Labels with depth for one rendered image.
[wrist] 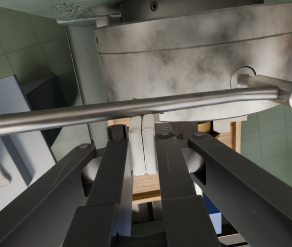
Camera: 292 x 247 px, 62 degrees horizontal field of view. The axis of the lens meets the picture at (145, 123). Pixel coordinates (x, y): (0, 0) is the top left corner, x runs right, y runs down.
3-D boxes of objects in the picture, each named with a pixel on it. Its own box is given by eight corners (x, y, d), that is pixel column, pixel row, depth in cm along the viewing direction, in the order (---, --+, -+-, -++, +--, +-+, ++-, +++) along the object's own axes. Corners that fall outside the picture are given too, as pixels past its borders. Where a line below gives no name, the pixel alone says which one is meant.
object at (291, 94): (239, 68, 31) (316, 84, 20) (236, 85, 32) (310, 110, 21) (223, 68, 30) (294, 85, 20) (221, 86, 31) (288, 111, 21)
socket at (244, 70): (243, 63, 31) (257, 65, 28) (240, 89, 32) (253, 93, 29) (219, 64, 30) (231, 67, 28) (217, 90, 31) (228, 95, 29)
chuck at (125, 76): (95, 47, 53) (101, 61, 24) (227, 30, 58) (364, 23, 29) (102, 87, 56) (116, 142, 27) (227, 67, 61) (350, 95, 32)
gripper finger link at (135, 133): (146, 175, 15) (133, 176, 15) (145, 135, 22) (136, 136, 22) (140, 130, 14) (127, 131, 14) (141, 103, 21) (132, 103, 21)
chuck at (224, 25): (92, 31, 52) (94, 23, 23) (227, 13, 57) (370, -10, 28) (95, 47, 53) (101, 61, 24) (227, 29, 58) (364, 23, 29)
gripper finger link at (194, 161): (155, 152, 13) (213, 147, 13) (153, 123, 18) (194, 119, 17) (158, 177, 13) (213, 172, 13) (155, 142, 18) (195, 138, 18)
